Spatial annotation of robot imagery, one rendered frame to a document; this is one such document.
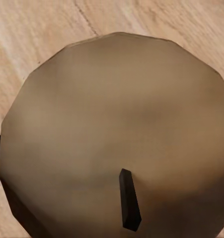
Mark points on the pillar candle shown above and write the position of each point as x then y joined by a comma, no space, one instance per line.
117,136

